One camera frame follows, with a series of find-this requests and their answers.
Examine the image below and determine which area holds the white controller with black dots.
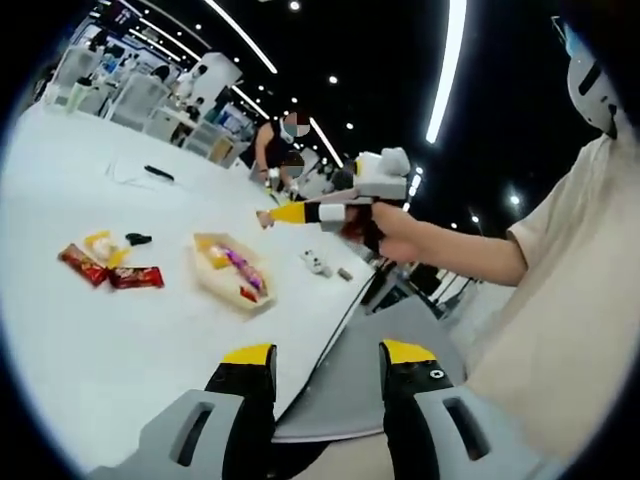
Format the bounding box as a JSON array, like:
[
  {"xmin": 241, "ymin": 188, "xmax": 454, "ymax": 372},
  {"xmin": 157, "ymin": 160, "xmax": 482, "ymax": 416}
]
[{"xmin": 299, "ymin": 248, "xmax": 334, "ymax": 278}]

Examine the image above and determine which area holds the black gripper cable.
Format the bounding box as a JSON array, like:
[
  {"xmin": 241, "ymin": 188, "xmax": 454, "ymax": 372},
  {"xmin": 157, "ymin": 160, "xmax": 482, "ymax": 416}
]
[{"xmin": 298, "ymin": 257, "xmax": 397, "ymax": 401}]

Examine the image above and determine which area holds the group of round ceiling spotlights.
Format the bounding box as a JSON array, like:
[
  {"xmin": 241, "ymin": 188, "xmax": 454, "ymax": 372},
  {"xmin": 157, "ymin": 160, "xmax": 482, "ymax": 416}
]
[{"xmin": 194, "ymin": 2, "xmax": 519, "ymax": 226}]

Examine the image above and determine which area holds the person's right hand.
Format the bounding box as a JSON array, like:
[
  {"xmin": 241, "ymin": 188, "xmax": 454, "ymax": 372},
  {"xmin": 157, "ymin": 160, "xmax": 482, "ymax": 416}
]
[{"xmin": 372, "ymin": 202, "xmax": 427, "ymax": 265}]

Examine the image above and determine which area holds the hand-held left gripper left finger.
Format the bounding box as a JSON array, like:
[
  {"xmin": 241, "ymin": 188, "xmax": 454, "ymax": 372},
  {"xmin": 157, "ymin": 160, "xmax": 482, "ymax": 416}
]
[{"xmin": 135, "ymin": 343, "xmax": 278, "ymax": 480}]

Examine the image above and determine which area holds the beige hexagonal container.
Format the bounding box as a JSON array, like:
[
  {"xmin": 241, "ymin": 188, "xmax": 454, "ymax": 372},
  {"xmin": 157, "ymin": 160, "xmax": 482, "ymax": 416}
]
[{"xmin": 192, "ymin": 230, "xmax": 278, "ymax": 320}]

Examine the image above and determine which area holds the operator in beige shirt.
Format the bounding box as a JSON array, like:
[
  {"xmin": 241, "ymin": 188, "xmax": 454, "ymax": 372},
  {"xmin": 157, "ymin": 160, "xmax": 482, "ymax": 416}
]
[{"xmin": 462, "ymin": 134, "xmax": 640, "ymax": 459}]

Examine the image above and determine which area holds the dark red food packet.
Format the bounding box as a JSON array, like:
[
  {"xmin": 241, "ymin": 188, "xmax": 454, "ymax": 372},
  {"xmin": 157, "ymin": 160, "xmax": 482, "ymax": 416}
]
[{"xmin": 107, "ymin": 265, "xmax": 166, "ymax": 291}]

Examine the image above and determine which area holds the white cup with dark lid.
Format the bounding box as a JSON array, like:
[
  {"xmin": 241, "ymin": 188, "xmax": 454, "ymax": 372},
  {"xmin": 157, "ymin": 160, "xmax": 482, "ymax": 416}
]
[{"xmin": 67, "ymin": 79, "xmax": 95, "ymax": 115}]

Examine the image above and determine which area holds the white mesh office chair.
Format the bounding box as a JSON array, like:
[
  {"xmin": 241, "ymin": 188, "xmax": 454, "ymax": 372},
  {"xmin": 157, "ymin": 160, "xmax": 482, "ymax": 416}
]
[{"xmin": 110, "ymin": 74, "xmax": 170, "ymax": 135}]

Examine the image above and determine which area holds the white worn device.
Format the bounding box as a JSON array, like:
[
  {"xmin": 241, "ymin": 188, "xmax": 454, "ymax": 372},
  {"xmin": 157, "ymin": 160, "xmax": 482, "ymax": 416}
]
[{"xmin": 564, "ymin": 53, "xmax": 620, "ymax": 137}]

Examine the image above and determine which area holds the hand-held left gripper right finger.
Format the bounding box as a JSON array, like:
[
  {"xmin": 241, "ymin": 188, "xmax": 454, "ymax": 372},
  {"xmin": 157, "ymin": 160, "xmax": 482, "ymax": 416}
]
[{"xmin": 378, "ymin": 339, "xmax": 540, "ymax": 480}]

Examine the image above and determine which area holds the purple brown food packet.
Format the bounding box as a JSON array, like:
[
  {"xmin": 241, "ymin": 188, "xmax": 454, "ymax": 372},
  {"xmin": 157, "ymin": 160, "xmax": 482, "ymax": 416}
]
[{"xmin": 227, "ymin": 247, "xmax": 266, "ymax": 292}]

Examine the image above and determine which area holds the dark hanging sign screen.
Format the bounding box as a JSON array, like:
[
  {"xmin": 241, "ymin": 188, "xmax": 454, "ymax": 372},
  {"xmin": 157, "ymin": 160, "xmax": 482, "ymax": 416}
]
[{"xmin": 107, "ymin": 0, "xmax": 140, "ymax": 25}]

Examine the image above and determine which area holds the red brown food packet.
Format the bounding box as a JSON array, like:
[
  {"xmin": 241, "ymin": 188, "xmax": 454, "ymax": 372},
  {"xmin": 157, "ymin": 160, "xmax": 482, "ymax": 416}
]
[{"xmin": 57, "ymin": 242, "xmax": 110, "ymax": 288}]

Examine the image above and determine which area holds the long ceiling light strip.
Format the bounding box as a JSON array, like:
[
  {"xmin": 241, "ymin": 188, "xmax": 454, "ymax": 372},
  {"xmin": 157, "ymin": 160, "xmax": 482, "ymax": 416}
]
[
  {"xmin": 202, "ymin": 0, "xmax": 280, "ymax": 75},
  {"xmin": 424, "ymin": 0, "xmax": 470, "ymax": 145},
  {"xmin": 308, "ymin": 116, "xmax": 347, "ymax": 170}
]

